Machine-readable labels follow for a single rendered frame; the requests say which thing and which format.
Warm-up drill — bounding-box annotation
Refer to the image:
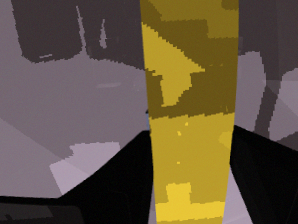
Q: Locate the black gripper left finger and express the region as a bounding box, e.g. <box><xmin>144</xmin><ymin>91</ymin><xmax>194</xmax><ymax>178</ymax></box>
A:
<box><xmin>0</xmin><ymin>129</ymin><xmax>154</xmax><ymax>224</ymax></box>

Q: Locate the yellow bar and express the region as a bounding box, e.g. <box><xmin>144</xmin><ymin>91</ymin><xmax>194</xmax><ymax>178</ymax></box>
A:
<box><xmin>140</xmin><ymin>0</ymin><xmax>239</xmax><ymax>224</ymax></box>

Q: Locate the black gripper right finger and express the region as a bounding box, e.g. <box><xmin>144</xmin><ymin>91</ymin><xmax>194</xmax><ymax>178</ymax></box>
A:
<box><xmin>229</xmin><ymin>125</ymin><xmax>298</xmax><ymax>224</ymax></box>

